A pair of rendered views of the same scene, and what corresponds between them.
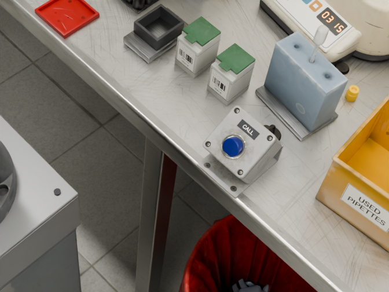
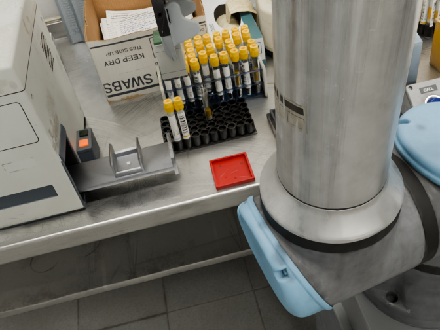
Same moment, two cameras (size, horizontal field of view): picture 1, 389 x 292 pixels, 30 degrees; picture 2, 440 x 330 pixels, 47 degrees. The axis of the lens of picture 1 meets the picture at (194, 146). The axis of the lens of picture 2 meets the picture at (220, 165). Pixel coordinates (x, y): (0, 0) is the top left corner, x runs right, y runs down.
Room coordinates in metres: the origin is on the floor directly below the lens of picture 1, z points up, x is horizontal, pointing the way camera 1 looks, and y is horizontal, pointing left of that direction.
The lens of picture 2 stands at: (0.26, 0.63, 1.51)
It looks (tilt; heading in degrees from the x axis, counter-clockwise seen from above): 44 degrees down; 321
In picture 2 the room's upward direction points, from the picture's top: 12 degrees counter-clockwise
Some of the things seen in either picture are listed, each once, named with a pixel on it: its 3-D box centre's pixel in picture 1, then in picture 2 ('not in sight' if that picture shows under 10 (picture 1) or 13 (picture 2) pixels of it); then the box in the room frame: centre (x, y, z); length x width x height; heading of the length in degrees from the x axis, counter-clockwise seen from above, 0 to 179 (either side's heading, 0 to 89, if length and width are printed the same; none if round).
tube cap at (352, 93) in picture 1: (352, 93); not in sight; (0.67, -0.21, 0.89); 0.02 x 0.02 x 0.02
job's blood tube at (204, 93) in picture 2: not in sight; (207, 107); (0.84, 0.16, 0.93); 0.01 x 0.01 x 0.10
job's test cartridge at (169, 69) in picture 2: not in sight; (170, 53); (0.83, 0.22, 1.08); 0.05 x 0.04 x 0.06; 140
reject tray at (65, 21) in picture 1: (67, 13); (231, 170); (0.73, 0.22, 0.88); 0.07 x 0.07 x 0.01; 54
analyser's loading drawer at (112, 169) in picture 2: not in sight; (115, 164); (0.88, 0.35, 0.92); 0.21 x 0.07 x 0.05; 54
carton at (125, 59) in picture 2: not in sight; (148, 27); (1.13, 0.04, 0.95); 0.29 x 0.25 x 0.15; 144
